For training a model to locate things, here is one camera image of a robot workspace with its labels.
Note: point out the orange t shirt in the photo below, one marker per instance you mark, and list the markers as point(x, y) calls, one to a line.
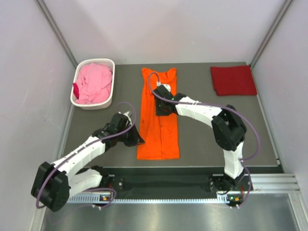
point(160, 133)

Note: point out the dark red cloth in basket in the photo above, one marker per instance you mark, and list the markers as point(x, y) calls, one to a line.
point(76, 90)

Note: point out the pink t shirt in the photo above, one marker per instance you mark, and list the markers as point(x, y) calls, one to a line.
point(95, 83)

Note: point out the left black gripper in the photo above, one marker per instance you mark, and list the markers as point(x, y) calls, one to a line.
point(136, 138)

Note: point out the folded red t shirt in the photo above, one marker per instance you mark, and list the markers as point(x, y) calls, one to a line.
point(233, 80)

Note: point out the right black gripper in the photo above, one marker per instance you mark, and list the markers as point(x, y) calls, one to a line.
point(159, 112)

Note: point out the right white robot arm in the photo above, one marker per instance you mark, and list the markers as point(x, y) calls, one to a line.
point(228, 128)

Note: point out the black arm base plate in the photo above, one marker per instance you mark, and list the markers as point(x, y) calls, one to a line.
point(204, 182)

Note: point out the grey slotted cable duct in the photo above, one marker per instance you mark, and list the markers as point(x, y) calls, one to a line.
point(101, 199)

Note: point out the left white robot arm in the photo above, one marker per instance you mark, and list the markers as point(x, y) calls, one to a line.
point(55, 183)

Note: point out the white plastic laundry basket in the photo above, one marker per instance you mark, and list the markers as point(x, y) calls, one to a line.
point(105, 61)

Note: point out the aluminium frame rail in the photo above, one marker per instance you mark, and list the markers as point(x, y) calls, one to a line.
point(274, 183)

